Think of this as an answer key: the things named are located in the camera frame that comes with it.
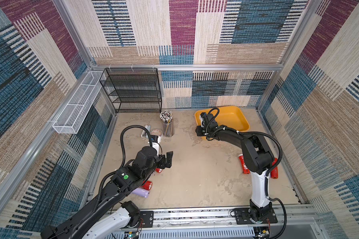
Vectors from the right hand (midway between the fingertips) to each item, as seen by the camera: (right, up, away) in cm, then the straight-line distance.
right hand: (200, 131), depth 102 cm
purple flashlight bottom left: (-33, -31, -23) cm, 51 cm away
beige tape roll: (-30, -1, +5) cm, 31 cm away
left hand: (-20, -8, -29) cm, 37 cm away
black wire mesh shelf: (-48, +30, +9) cm, 57 cm away
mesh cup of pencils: (-21, +3, -6) cm, 22 cm away
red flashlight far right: (+40, -23, -17) cm, 49 cm away
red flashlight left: (-26, -22, -15) cm, 37 cm away
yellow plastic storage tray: (+26, +10, +12) cm, 31 cm away
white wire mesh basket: (-80, +7, -11) cm, 81 cm away
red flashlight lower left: (-31, -28, -22) cm, 47 cm away
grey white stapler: (-38, -2, +2) cm, 38 cm away
